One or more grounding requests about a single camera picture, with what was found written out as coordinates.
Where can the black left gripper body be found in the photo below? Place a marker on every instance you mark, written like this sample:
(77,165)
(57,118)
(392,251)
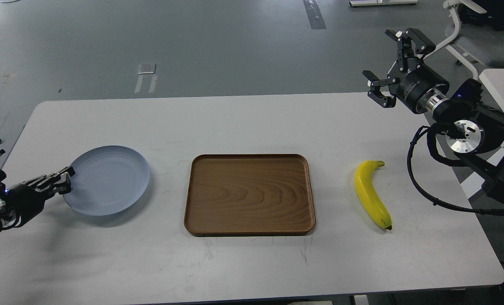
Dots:
(24,202)

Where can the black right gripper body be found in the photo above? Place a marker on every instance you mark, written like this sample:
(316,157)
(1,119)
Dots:
(414,86)

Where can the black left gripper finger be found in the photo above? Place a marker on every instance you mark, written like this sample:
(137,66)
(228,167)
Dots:
(61,185)
(42,182)

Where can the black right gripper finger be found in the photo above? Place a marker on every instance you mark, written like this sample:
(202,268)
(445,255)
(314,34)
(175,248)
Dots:
(412,47)
(375,84)

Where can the light blue plate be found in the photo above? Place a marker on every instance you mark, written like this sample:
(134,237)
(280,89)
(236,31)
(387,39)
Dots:
(107,180)

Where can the yellow banana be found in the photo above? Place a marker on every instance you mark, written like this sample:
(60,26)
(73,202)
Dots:
(367,195)

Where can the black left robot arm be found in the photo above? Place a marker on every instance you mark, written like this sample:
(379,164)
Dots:
(4,217)

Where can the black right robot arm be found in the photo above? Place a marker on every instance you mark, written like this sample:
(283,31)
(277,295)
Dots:
(465,133)

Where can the white office chair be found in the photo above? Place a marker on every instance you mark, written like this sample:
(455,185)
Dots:
(471,44)

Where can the white flat floor base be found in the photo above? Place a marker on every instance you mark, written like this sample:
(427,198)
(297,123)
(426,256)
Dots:
(357,3)

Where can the brown wooden tray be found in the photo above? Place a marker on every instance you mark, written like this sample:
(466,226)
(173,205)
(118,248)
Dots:
(248,195)

